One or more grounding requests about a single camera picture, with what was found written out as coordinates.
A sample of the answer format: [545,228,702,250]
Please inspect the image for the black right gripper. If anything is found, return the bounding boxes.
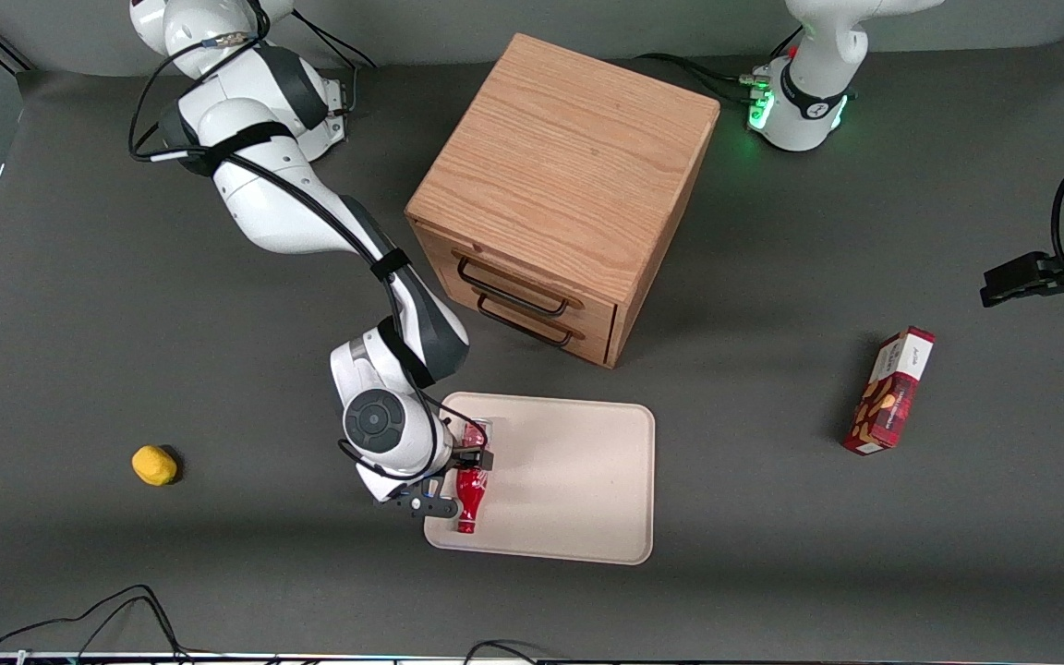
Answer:
[438,417,496,476]

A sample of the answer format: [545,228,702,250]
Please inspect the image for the red coke bottle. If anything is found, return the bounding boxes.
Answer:
[454,420,494,536]

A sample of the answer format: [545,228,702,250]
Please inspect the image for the beige plastic tray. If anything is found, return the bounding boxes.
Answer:
[424,392,658,565]

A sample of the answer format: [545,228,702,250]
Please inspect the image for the red cookie box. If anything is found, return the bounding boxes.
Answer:
[842,326,937,456]

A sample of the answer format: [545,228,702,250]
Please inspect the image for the wooden drawer cabinet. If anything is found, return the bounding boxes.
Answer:
[405,33,721,370]

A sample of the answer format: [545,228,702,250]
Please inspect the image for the yellow lemon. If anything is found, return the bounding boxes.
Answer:
[131,445,179,488]

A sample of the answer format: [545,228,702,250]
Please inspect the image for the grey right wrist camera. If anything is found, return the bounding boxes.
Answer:
[373,478,460,521]

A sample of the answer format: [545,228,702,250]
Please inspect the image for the black metal drawer handle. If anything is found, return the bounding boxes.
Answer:
[476,294,578,349]
[456,256,573,319]

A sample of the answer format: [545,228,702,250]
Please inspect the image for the black floor cable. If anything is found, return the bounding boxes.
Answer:
[462,639,544,665]
[0,584,193,663]

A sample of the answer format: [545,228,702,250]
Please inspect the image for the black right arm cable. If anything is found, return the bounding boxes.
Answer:
[128,28,487,481]

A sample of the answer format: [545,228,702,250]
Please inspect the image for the black left base cables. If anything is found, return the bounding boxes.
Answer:
[634,26,806,108]

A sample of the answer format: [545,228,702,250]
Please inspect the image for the black base cables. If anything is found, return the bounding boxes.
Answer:
[292,11,379,119]
[634,26,806,108]

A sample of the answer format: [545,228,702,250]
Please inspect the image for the black right base cables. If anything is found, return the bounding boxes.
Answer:
[292,11,379,119]

